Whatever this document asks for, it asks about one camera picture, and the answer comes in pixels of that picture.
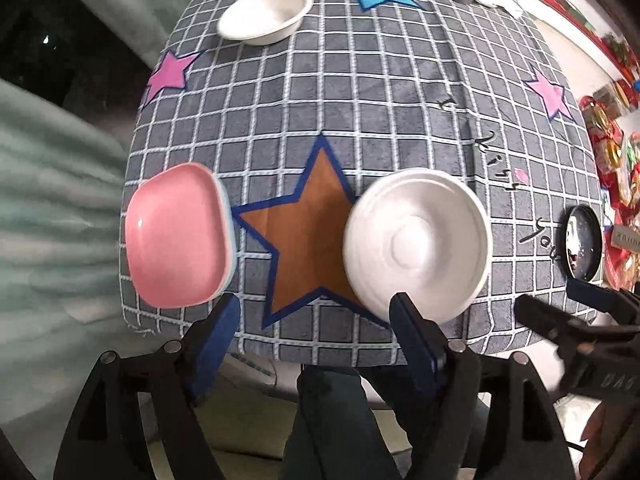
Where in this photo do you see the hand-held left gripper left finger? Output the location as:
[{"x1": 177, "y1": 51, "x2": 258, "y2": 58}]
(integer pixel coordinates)
[{"x1": 52, "y1": 292, "x2": 242, "y2": 480}]

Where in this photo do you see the glass jar with yellow lid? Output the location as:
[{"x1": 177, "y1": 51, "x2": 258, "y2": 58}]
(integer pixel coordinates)
[{"x1": 592, "y1": 80, "x2": 633, "y2": 116}]

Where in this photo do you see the grey checked star tablecloth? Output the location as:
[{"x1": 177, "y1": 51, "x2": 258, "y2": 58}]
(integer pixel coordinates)
[{"x1": 117, "y1": 0, "x2": 608, "y2": 367}]

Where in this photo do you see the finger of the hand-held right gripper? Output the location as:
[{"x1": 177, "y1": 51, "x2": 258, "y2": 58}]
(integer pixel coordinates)
[
  {"x1": 515, "y1": 294, "x2": 608, "y2": 357},
  {"x1": 566, "y1": 279, "x2": 640, "y2": 326}
]

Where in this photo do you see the black round dish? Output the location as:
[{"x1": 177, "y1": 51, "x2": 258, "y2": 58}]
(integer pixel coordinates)
[{"x1": 562, "y1": 203, "x2": 604, "y2": 282}]

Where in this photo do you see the pile of snack packets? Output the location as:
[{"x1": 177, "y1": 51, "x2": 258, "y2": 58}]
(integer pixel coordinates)
[{"x1": 617, "y1": 132, "x2": 640, "y2": 211}]

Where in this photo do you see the pale green curtain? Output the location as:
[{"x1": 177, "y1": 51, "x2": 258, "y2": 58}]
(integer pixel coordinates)
[{"x1": 55, "y1": 0, "x2": 221, "y2": 68}]

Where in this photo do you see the white bowl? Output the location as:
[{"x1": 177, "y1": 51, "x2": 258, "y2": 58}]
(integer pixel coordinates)
[
  {"x1": 342, "y1": 167, "x2": 493, "y2": 325},
  {"x1": 216, "y1": 0, "x2": 313, "y2": 46}
]

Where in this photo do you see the glass jar with gold lid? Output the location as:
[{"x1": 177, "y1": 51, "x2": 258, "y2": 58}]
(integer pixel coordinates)
[
  {"x1": 582, "y1": 105, "x2": 613, "y2": 133},
  {"x1": 597, "y1": 137, "x2": 626, "y2": 166}
]

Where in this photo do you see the person's right hand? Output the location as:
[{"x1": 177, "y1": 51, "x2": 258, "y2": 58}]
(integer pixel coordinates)
[{"x1": 580, "y1": 401, "x2": 640, "y2": 480}]

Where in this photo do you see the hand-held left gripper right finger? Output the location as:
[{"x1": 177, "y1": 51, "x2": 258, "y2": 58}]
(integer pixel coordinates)
[{"x1": 389, "y1": 292, "x2": 576, "y2": 480}]

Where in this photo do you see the person's leg in dark trousers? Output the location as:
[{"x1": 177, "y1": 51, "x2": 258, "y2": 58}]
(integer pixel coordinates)
[{"x1": 287, "y1": 364, "x2": 421, "y2": 480}]

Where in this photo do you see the pink square plate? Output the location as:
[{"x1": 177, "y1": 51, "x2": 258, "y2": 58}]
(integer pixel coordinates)
[{"x1": 124, "y1": 162, "x2": 236, "y2": 310}]

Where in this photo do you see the round red tray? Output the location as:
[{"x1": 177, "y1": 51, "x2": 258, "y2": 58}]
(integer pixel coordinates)
[{"x1": 580, "y1": 80, "x2": 640, "y2": 291}]

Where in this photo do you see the pale green fabric cover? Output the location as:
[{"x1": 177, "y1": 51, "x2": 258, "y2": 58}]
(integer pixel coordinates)
[{"x1": 0, "y1": 77, "x2": 146, "y2": 341}]

